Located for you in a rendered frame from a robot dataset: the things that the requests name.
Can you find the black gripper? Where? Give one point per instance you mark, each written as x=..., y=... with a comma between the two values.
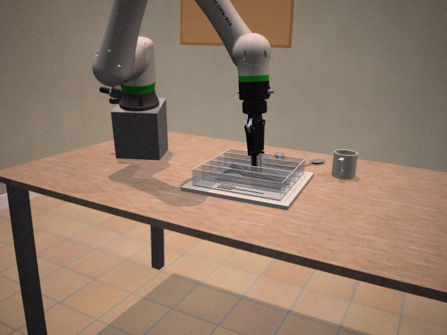
x=254, y=129

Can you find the dark grey mug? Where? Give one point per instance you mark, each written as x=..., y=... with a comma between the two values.
x=348, y=159

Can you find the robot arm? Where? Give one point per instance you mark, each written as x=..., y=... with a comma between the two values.
x=133, y=82

